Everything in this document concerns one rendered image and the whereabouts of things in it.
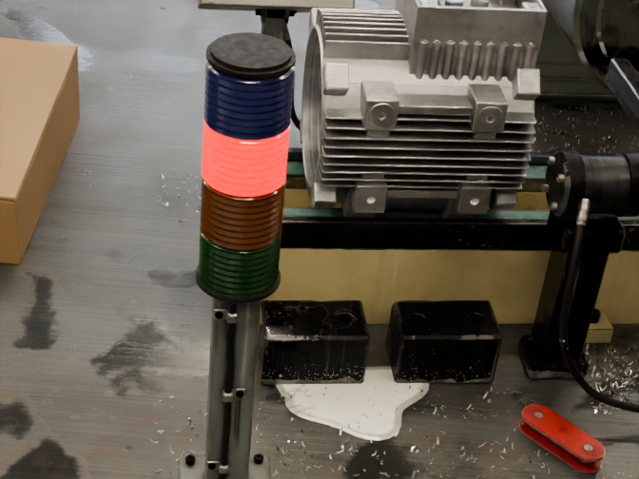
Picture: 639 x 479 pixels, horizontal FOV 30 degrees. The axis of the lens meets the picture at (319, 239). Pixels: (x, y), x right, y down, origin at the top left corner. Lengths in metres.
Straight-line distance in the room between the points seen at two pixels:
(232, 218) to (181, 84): 0.84
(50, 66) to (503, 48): 0.60
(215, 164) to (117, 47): 0.95
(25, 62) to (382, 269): 0.54
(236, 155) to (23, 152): 0.55
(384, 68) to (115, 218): 0.41
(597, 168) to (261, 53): 0.40
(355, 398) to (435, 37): 0.35
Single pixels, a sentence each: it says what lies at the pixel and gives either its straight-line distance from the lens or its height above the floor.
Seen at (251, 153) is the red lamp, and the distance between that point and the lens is 0.81.
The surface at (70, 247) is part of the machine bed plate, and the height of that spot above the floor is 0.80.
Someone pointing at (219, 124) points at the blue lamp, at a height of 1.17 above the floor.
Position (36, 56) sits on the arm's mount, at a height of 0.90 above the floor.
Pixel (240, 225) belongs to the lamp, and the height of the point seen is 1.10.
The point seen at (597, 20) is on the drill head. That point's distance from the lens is 1.44.
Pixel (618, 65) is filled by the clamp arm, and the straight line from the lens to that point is 1.32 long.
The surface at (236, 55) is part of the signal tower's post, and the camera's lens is 0.79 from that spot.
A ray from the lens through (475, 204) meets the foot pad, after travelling 1.14.
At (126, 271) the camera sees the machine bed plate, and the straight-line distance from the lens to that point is 1.29.
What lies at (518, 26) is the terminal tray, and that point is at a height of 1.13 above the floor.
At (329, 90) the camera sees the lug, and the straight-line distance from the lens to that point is 1.08.
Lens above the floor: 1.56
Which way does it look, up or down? 34 degrees down
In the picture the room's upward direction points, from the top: 6 degrees clockwise
